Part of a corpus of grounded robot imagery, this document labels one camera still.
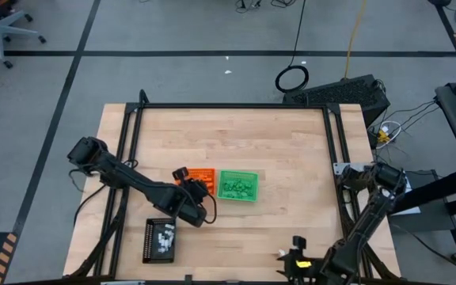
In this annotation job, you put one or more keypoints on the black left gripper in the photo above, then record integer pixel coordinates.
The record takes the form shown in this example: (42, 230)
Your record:
(192, 188)

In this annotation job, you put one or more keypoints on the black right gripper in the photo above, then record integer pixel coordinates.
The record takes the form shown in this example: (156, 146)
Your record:
(307, 273)

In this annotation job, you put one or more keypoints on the orange plastic skeleton toy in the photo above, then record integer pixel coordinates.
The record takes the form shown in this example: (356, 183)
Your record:
(208, 182)

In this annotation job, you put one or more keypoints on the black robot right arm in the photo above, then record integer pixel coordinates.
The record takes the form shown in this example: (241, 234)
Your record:
(370, 213)

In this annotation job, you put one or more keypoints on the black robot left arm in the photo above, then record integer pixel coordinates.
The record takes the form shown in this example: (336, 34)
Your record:
(141, 186)

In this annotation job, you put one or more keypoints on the orange plastic basket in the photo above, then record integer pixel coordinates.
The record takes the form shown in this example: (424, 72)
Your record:
(208, 173)

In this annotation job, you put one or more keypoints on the green plastic basket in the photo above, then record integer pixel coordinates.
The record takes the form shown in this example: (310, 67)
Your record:
(222, 176)

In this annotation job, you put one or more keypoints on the black plastic basket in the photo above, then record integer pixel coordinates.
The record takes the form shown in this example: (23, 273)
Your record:
(150, 245)

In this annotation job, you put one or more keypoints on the white paper sheet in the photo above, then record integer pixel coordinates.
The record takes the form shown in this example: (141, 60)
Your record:
(410, 202)

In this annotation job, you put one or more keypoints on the yellow power plug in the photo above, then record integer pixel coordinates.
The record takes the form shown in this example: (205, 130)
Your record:
(382, 137)

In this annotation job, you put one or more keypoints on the black computer tower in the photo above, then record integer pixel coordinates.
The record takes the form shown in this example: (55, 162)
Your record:
(339, 95)

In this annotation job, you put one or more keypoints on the blue seat office chair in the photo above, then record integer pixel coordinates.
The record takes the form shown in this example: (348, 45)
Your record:
(0, 29)

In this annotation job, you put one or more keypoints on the black stand foot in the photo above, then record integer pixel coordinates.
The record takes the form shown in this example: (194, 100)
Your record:
(439, 2)

